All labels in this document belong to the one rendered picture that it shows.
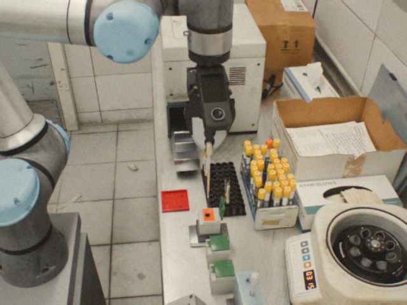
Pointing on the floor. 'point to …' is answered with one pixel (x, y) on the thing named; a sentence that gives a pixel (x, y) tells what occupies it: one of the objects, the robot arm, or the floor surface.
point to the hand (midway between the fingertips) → (208, 147)
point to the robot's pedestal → (87, 277)
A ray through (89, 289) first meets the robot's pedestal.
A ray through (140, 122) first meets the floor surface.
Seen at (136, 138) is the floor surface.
